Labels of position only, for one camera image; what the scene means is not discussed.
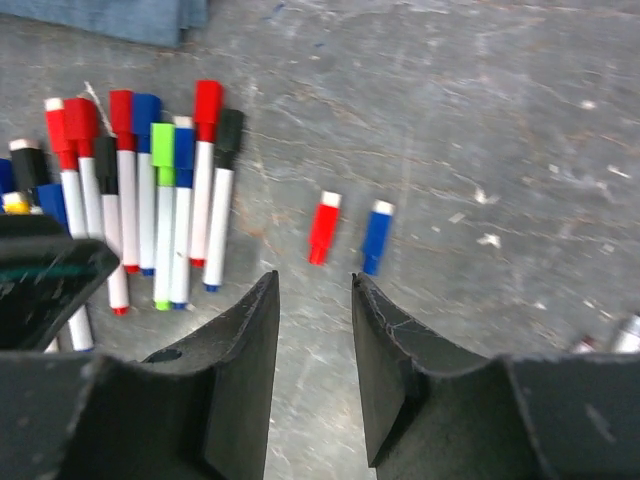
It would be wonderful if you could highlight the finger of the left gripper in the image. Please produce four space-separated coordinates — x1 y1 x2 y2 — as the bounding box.
1 214 119 350

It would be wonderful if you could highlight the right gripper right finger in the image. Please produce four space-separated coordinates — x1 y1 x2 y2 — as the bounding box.
352 274 639 479

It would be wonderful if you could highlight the blue cap marker with eraser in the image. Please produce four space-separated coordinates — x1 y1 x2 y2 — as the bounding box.
170 116 195 310

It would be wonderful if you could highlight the blue cloth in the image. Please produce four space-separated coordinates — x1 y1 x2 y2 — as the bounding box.
1 0 209 48

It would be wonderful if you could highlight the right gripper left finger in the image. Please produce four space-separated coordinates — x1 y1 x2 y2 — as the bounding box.
1 272 280 479

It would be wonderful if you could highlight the yellow cap marker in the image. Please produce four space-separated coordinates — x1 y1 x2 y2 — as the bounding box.
1 192 31 215

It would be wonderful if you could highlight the black cap marker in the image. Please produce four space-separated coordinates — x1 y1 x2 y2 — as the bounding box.
94 136 130 316
202 108 245 292

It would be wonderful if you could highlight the green cap marker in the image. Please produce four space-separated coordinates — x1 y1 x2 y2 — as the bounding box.
151 122 175 311

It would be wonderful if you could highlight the red cap marker with eraser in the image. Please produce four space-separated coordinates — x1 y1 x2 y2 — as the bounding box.
569 312 639 354

